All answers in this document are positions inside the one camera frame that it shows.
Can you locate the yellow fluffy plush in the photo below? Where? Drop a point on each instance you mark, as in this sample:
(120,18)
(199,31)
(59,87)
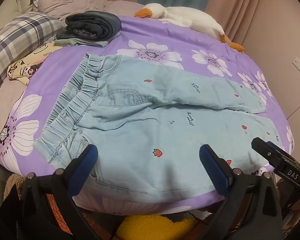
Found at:
(150,227)

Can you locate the plaid pillow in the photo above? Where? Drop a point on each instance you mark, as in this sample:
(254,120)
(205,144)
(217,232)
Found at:
(15,40)

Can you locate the grey-pink duvet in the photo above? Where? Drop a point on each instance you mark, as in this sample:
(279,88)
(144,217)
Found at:
(72,3)

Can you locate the yellow cartoon printed cloth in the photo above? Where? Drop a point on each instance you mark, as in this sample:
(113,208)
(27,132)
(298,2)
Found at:
(32,60)

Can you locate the orange patterned cloth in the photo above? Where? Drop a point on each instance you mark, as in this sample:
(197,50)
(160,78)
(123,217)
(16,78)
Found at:
(57,212)

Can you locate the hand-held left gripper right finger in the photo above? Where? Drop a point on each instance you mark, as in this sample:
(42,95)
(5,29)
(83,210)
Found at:
(212,166)

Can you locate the folded grey-green cloth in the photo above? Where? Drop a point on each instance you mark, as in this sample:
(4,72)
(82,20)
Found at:
(90,43)

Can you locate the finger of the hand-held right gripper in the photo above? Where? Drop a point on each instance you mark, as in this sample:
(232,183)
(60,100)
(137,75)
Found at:
(263,148)

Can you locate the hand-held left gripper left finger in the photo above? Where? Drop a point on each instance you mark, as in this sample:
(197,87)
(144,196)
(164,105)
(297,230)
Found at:
(89,156)

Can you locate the purple floral bed sheet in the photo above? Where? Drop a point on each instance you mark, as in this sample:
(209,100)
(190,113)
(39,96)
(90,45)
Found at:
(165,37)

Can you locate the light blue strawberry pants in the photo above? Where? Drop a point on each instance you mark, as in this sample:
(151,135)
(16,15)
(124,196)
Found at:
(140,130)

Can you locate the folded dark jeans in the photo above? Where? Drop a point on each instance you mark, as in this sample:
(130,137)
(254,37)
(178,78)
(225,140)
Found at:
(90,23)

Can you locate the white goose plush toy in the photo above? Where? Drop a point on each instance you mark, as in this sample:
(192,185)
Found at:
(180,15)

